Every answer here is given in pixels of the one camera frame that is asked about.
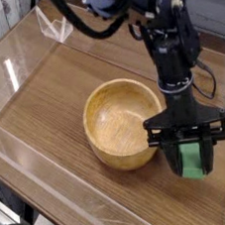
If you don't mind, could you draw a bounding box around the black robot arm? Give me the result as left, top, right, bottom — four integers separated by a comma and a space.
51, 0, 225, 178

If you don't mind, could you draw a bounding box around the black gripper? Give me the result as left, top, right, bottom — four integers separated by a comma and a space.
138, 81, 225, 182

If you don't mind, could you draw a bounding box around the green rectangular block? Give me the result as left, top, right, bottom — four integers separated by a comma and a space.
179, 143, 204, 179

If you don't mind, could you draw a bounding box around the brown wooden bowl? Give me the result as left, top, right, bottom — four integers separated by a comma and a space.
82, 78, 163, 170

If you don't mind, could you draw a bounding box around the clear acrylic corner bracket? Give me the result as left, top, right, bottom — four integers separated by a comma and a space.
35, 7, 73, 43

